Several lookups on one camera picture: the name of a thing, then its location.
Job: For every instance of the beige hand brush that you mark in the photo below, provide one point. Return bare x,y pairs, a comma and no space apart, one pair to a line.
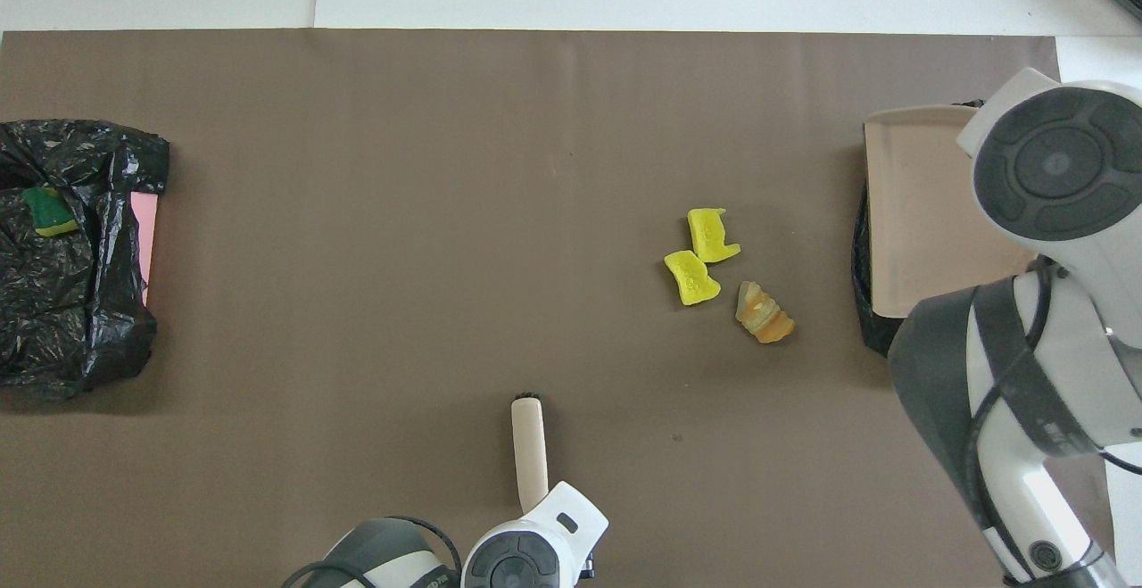
529,445

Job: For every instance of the pink plastic bin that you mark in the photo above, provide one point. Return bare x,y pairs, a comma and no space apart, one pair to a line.
143,231

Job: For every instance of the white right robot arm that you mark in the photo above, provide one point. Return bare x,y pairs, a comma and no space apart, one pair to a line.
1053,164

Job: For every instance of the orange striped toy croissant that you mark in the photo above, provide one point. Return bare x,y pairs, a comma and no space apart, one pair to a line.
765,313

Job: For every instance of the yellow foam piece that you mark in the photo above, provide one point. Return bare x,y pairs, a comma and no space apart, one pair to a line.
711,233
691,277

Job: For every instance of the black plastic trash bag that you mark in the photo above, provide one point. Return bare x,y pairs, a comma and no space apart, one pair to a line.
879,334
89,320

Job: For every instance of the beige plastic dustpan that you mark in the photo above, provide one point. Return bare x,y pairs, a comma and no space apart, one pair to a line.
919,213

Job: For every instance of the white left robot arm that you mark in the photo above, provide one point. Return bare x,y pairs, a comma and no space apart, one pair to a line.
513,566

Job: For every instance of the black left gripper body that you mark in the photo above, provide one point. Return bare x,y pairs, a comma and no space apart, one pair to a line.
586,566

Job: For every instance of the brown paper table mat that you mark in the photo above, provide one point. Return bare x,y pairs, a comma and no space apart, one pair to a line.
357,213

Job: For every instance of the green yellow sponge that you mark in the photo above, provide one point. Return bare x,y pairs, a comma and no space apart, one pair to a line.
45,209

